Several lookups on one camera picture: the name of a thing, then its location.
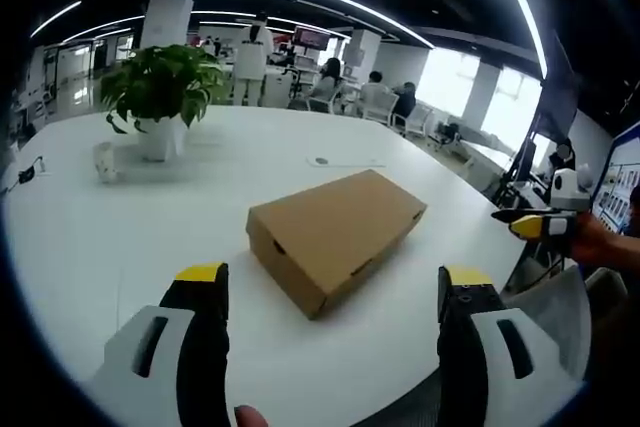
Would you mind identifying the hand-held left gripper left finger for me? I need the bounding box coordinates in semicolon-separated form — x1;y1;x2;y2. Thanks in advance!
88;261;234;427

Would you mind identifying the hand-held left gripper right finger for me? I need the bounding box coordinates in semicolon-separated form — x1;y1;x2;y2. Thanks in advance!
436;265;576;427

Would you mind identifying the brown cardboard shoe box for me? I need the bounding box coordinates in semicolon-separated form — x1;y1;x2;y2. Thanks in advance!
246;168;429;321

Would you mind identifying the person's right hand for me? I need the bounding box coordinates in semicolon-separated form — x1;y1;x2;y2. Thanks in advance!
567;211;640;265

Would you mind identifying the person's left hand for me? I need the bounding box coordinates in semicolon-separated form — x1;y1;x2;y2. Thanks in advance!
234;404;269;427

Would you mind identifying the large display screen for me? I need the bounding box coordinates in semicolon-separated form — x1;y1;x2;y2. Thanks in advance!
587;119;640;238

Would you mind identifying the grey mesh office chair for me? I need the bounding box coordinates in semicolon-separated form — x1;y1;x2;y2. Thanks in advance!
504;263;629;398

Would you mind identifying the white office chair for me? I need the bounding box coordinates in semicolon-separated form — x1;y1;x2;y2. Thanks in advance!
358;83;401;124
394;103;434;138
302;86;346;114

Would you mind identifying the small clear cup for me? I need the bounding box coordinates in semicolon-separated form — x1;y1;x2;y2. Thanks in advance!
92;141;120;184

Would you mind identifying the white plant pot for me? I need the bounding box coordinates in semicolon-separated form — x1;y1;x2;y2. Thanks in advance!
134;117;187;163

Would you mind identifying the green potted plant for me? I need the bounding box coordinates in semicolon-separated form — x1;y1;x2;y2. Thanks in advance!
98;43;228;135

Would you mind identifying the white table cable cover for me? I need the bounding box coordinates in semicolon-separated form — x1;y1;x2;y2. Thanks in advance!
305;152;387;169

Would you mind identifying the small black device with cable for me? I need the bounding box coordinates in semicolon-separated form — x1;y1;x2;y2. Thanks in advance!
14;156;51;188

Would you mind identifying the red wall screen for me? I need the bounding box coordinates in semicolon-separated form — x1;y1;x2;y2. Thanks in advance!
292;24;332;51

